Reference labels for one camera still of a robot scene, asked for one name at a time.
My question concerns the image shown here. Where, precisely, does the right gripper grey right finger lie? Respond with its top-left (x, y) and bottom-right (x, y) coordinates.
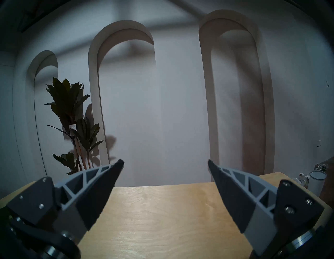
top-left (208, 160), bottom-right (325, 257)

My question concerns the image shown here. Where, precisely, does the white bucket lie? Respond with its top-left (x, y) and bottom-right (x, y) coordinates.
top-left (308, 170), bottom-right (327, 196)

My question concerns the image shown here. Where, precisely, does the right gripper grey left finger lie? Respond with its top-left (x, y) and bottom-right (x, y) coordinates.
top-left (7, 160), bottom-right (124, 240)

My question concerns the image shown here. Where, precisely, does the tall dark green plant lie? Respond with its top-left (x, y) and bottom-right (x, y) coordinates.
top-left (45, 78), bottom-right (104, 175)

